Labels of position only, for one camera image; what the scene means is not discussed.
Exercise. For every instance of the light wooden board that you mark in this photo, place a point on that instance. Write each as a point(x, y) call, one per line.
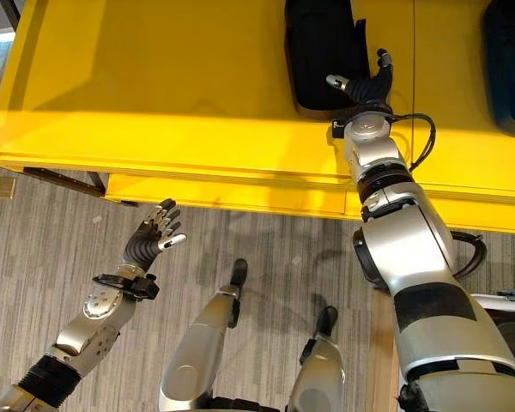
point(384, 352)

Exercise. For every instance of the brass floor socket plate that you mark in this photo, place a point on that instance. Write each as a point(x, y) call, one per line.
point(4, 187)

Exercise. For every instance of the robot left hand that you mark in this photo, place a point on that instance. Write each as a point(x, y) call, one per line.
point(141, 251)

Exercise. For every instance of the silver robot left leg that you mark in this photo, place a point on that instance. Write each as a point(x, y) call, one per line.
point(201, 343)

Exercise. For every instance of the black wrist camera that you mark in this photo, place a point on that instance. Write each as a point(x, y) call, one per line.
point(339, 128)
point(133, 285)

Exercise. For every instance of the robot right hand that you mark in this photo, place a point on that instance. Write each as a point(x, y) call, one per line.
point(371, 88)

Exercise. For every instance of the black metal shelf brace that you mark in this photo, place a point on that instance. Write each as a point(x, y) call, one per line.
point(64, 180)

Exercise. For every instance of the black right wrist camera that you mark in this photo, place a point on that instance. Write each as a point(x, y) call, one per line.
point(339, 128)

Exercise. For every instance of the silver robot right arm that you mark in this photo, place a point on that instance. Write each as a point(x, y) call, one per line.
point(412, 240)

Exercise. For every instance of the yellow shelf unit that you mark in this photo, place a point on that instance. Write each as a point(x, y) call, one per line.
point(154, 107)

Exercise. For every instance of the silver robot right leg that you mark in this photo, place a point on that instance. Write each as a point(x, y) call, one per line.
point(319, 369)

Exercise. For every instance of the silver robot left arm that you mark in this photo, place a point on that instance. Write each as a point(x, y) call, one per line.
point(83, 330)

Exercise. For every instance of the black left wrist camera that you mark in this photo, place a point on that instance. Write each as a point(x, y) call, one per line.
point(133, 285)

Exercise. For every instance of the silver robot leg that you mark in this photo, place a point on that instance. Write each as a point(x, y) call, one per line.
point(319, 369)
point(201, 343)

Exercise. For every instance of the black robot waist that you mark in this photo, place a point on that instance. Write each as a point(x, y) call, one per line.
point(240, 404)

